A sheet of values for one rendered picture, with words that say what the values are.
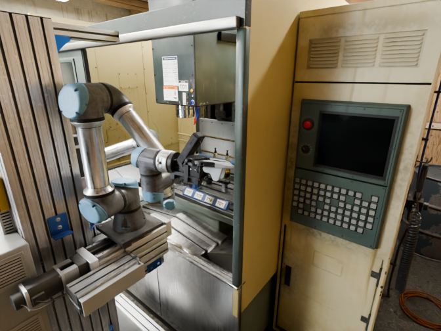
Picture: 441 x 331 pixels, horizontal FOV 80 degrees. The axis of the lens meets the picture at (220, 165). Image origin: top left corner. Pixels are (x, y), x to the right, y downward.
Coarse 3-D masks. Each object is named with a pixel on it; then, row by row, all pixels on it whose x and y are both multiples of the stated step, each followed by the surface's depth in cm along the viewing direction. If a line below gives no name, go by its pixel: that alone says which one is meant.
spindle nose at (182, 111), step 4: (176, 108) 217; (180, 108) 213; (184, 108) 213; (188, 108) 214; (192, 108) 217; (176, 112) 218; (180, 112) 214; (184, 112) 214; (188, 112) 215; (192, 112) 217; (176, 116) 221; (180, 116) 216; (184, 116) 215; (188, 116) 216; (192, 116) 219
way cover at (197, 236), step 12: (144, 204) 239; (156, 204) 236; (168, 216) 212; (180, 216) 208; (192, 216) 210; (180, 228) 197; (192, 228) 198; (204, 228) 198; (180, 240) 187; (192, 240) 187; (204, 240) 187; (216, 240) 186; (204, 252) 179
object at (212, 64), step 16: (160, 0) 180; (176, 0) 172; (192, 0) 164; (224, 32) 188; (160, 48) 192; (176, 48) 182; (192, 48) 173; (208, 48) 182; (224, 48) 196; (160, 64) 196; (192, 64) 177; (208, 64) 186; (224, 64) 200; (160, 80) 201; (208, 80) 189; (224, 80) 203; (160, 96) 205; (208, 96) 192; (224, 96) 207
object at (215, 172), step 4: (204, 160) 79; (208, 160) 80; (212, 160) 80; (216, 164) 77; (220, 164) 77; (224, 164) 77; (228, 164) 78; (204, 168) 80; (208, 168) 79; (212, 168) 79; (216, 168) 78; (220, 168) 77; (208, 172) 79; (212, 172) 79; (216, 172) 78; (220, 172) 78; (212, 176) 79; (216, 176) 79; (216, 180) 79
